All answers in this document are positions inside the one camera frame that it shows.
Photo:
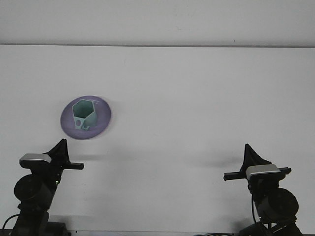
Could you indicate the pale blue hexagonal cup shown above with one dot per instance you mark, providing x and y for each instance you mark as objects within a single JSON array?
[{"x": 85, "y": 110}]

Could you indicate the pale purple round plate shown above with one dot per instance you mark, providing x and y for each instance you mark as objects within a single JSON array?
[{"x": 103, "y": 118}]

